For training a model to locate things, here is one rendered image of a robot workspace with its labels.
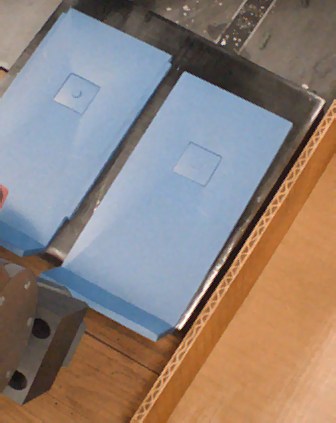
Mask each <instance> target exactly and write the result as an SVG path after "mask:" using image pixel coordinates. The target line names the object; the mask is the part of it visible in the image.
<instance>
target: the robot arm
mask: <svg viewBox="0 0 336 423"><path fill-rule="evenodd" d="M7 194H8V190H7V188H6V187H5V186H4V185H2V184H0V211H1V209H2V207H3V205H4V202H5V200H6V199H7ZM88 307H89V306H88V304H87V302H86V301H83V300H80V299H77V298H75V297H73V296H72V294H71V292H70V290H69V289H68V288H67V287H66V286H64V285H61V284H58V283H55V282H52V281H50V280H47V279H44V278H41V277H39V276H36V275H34V273H33V272H32V271H31V270H30V269H27V268H24V267H21V266H19V265H16V264H13V263H12V262H9V261H6V260H4V259H1V258H0V394H3V395H4V396H6V397H8V398H10V399H11V400H13V401H15V402H16V403H18V404H19V405H21V406H22V405H24V404H25V403H27V402H29V401H30V400H32V399H35V398H36V397H38V396H40V395H42V394H43V393H45V392H47V390H50V389H51V387H52V385H53V383H54V381H55V378H56V377H57V375H58V373H59V369H60V367H61V366H63V367H68V366H69V364H70V362H71V360H72V358H73V354H74V353H75V350H76V348H77V346H78V344H79V342H80V340H81V338H82V337H83V335H84V332H85V330H86V324H85V322H84V320H83V318H84V316H85V313H86V311H87V309H88Z"/></svg>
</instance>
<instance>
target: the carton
mask: <svg viewBox="0 0 336 423"><path fill-rule="evenodd" d="M130 423H336V99H335V100H334V102H333V103H332V105H331V106H330V108H329V109H328V113H327V114H326V116H325V117H324V119H323V120H322V121H321V123H320V124H319V126H318V127H317V129H316V132H315V134H314V135H313V137H312V138H311V140H310V141H309V142H308V144H307V145H306V147H305V148H304V150H303V152H302V153H301V156H300V158H299V160H298V161H297V163H296V164H295V166H294V167H293V168H292V170H291V171H290V173H289V174H288V176H287V177H286V179H285V181H284V182H283V185H282V187H281V188H280V190H279V192H278V193H277V195H276V196H275V198H274V200H273V201H272V202H271V203H270V205H269V206H268V208H267V210H266V211H265V213H264V214H263V216H262V217H261V219H260V221H259V222H258V224H257V225H256V227H255V230H254V232H253V233H252V235H251V236H250V238H249V240H248V241H247V243H246V244H245V245H244V246H243V248H242V250H241V251H240V253H239V254H238V256H237V257H236V259H235V261H234V262H233V264H232V265H231V267H230V269H229V270H228V272H227V273H226V275H225V276H224V278H223V280H222V281H221V282H220V283H219V285H218V286H217V288H216V290H215V291H214V293H213V294H212V296H211V297H210V301H209V302H208V304H207V305H206V307H205V309H204V310H203V311H202V312H201V314H200V315H199V317H198V319H197V320H196V322H195V323H194V325H193V326H192V328H191V330H190V331H189V332H188V333H187V335H186V336H185V338H184V340H183V341H182V343H181V344H180V346H179V348H178V349H177V350H176V351H175V353H174V354H173V356H172V359H171V361H170V362H169V364H168V365H167V366H166V368H165V369H164V371H163V372H162V374H161V376H160V377H159V379H158V380H157V381H156V382H155V384H154V386H153V387H152V389H151V390H150V392H149V394H148V396H147V397H146V399H145V400H144V402H143V403H142V405H141V406H140V407H139V409H138V410H137V412H136V414H135V415H134V417H132V419H131V420H130Z"/></svg>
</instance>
